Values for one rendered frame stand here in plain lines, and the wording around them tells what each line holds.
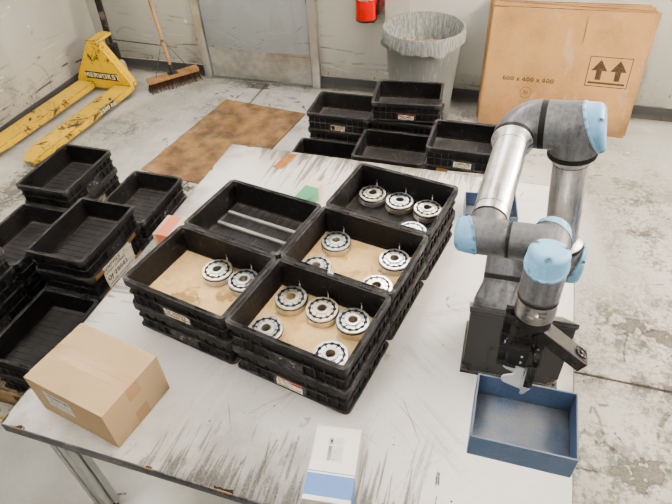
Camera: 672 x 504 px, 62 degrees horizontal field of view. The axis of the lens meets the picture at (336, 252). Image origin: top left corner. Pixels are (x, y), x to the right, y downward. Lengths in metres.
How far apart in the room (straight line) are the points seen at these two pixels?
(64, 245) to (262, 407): 1.47
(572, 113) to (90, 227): 2.22
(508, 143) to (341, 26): 3.45
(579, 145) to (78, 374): 1.44
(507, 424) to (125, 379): 1.02
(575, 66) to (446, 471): 3.26
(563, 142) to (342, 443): 0.92
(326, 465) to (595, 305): 1.93
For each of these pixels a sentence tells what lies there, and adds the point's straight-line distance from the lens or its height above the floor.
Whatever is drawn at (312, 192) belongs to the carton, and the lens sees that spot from 2.35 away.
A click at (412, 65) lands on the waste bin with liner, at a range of 3.99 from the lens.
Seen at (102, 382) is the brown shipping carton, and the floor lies 0.86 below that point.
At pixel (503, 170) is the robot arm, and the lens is 1.27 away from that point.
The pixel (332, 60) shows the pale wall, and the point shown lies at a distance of 4.81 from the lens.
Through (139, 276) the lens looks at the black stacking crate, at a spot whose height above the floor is 0.89.
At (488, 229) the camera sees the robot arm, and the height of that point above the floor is 1.42.
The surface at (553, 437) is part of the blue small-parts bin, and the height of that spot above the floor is 1.07.
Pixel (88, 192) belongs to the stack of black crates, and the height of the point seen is 0.49.
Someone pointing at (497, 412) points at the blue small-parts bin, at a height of 1.07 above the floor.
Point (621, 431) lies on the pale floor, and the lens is 2.68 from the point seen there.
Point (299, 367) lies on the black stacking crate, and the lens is 1.61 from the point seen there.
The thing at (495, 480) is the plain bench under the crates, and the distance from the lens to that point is 1.63.
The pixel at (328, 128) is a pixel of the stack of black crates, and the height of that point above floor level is 0.39.
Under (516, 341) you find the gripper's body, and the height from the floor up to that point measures 1.26.
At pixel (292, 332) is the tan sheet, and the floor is 0.83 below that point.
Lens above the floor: 2.14
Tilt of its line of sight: 42 degrees down
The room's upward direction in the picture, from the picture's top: 4 degrees counter-clockwise
